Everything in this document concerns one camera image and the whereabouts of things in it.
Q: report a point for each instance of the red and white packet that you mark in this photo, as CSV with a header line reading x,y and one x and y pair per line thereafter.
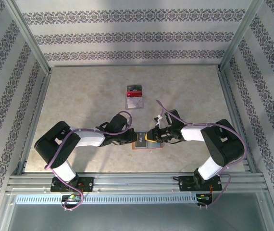
x,y
134,108

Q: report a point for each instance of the aluminium frame post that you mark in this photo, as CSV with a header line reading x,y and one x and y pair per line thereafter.
x,y
242,31
28,36

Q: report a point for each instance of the aluminium side frame rail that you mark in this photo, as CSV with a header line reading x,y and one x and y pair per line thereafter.
x,y
37,115
233,115

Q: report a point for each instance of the white card with red print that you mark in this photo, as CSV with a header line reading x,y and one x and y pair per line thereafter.
x,y
133,102

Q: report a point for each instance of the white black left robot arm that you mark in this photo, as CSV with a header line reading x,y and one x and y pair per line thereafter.
x,y
89,138

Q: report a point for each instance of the aluminium rear frame rail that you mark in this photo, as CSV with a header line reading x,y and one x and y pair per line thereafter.
x,y
134,65

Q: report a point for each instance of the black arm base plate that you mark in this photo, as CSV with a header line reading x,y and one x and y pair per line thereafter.
x,y
185,185
89,185

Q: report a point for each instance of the brown leather card holder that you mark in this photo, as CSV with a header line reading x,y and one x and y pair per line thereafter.
x,y
155,145

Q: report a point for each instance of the grey metal panel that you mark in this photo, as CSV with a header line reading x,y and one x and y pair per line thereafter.
x,y
137,219

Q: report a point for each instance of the black card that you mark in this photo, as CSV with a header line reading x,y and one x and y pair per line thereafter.
x,y
134,87

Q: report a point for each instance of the small electronics board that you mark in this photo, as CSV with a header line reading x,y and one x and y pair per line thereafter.
x,y
203,197
72,197

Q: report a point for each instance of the dark grey VIP card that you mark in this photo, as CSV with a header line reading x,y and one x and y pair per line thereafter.
x,y
140,138

